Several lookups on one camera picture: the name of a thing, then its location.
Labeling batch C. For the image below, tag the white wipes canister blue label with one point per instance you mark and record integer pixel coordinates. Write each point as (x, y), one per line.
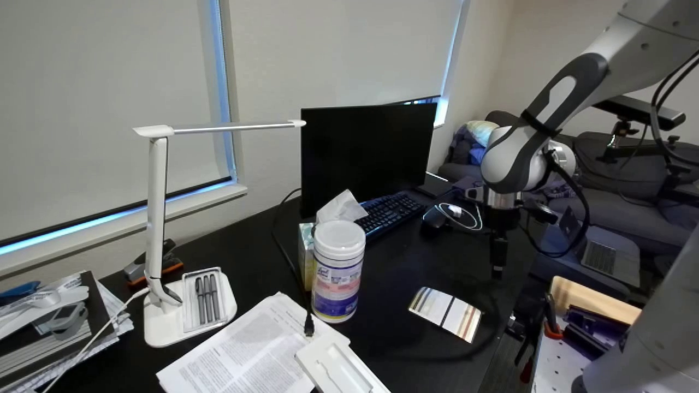
(339, 276)

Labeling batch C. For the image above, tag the small blue device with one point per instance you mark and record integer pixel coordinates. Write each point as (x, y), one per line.
(593, 330)

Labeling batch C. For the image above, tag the dark grey pen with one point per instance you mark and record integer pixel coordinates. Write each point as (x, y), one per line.
(215, 298)
(207, 298)
(199, 299)

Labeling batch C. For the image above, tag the light blue yellow cloth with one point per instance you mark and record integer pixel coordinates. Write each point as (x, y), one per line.
(478, 139)

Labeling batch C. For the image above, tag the black computer monitor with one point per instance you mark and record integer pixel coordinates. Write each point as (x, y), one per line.
(369, 155)

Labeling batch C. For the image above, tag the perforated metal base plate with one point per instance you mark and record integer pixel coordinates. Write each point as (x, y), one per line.
(559, 368)

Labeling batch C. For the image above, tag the white desk lamp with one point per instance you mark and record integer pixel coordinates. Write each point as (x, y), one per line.
(157, 218)

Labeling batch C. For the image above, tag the printed white paper document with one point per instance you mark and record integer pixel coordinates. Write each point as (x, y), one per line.
(249, 349)

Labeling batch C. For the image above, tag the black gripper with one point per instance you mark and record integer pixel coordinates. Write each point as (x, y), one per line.
(501, 225)

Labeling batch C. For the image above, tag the clear plastic document folders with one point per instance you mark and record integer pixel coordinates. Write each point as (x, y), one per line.
(52, 329)

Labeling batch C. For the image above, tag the black and red stapler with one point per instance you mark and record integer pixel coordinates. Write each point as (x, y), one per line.
(172, 262)

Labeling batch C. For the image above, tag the flat white plastic box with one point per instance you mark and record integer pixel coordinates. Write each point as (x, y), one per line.
(339, 368)

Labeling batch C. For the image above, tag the black computer mouse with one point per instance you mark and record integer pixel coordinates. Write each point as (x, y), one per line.
(431, 218)

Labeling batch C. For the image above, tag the grey open laptop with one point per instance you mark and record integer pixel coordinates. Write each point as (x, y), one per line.
(613, 259)

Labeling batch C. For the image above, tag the white roller blind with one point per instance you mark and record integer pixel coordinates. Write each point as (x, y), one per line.
(329, 50)
(89, 87)

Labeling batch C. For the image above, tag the black stereo camera on stand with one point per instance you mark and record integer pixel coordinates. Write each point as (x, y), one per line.
(642, 113)

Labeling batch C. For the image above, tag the purple cloth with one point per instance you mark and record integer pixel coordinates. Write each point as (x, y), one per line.
(564, 188)

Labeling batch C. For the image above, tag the white striped packet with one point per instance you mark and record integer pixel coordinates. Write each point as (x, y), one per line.
(446, 312)

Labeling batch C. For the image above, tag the black keyboard blue backlight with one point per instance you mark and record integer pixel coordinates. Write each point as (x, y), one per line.
(395, 211)

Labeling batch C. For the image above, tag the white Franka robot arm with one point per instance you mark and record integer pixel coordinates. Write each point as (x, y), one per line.
(625, 44)

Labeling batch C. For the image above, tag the blue book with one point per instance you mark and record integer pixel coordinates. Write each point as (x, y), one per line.
(19, 291)

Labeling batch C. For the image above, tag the dark grey couch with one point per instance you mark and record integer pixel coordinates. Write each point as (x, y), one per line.
(634, 167)

